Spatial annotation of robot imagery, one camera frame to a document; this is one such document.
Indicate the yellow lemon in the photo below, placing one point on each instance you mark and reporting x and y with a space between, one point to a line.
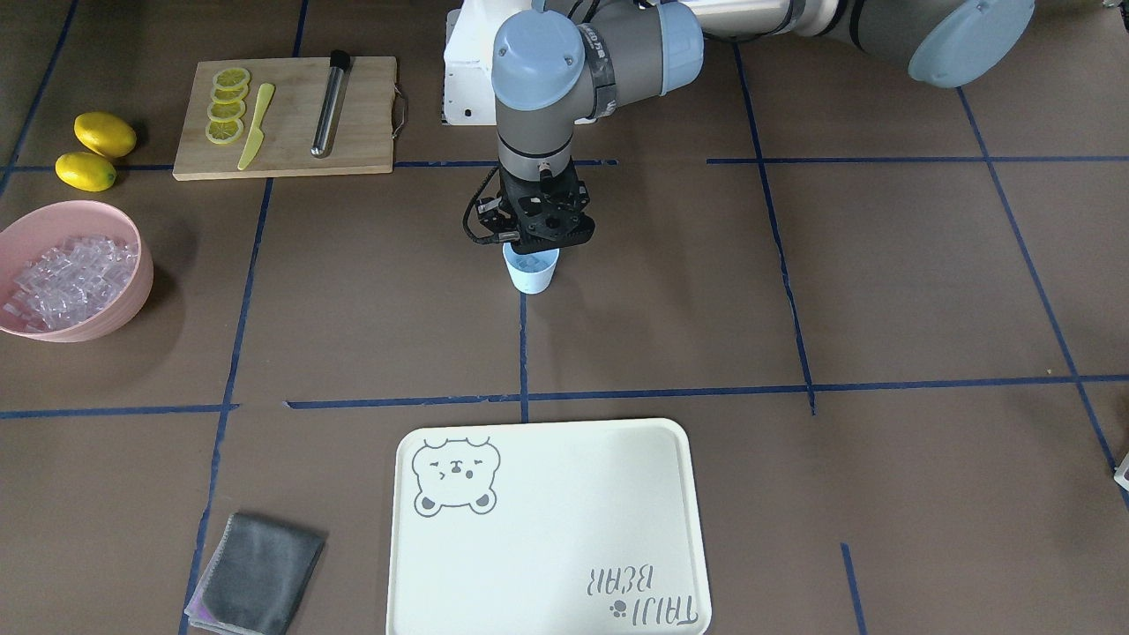
85 171
105 134

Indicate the clear ice cubes pile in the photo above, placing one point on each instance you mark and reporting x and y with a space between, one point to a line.
70 283

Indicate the white wire cup rack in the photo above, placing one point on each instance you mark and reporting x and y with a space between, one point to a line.
1120 475

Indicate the lower yellow lemon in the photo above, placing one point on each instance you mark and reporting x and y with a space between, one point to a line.
85 171

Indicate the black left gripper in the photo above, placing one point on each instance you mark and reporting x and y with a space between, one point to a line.
490 214

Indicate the light blue plastic cup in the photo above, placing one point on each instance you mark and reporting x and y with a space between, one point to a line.
532 273

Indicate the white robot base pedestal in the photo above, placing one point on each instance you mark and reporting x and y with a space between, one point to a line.
467 79

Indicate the cream bear tray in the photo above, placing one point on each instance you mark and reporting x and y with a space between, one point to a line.
589 527

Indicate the steel muddler black tip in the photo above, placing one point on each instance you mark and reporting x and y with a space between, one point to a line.
339 65

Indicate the grey folded cloth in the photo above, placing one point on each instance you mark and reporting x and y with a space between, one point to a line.
256 577

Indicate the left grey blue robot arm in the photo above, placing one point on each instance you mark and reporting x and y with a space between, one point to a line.
636 50

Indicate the pink bowl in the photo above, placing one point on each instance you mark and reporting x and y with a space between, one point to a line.
48 226

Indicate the upper yellow lemon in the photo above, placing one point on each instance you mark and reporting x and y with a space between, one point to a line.
105 134

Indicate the yellow plastic knife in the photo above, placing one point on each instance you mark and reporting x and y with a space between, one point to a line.
255 134

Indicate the lemon slice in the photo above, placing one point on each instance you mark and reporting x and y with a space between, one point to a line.
232 78
229 95
224 132
226 112

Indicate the wooden cutting board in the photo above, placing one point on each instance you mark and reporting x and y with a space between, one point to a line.
362 143

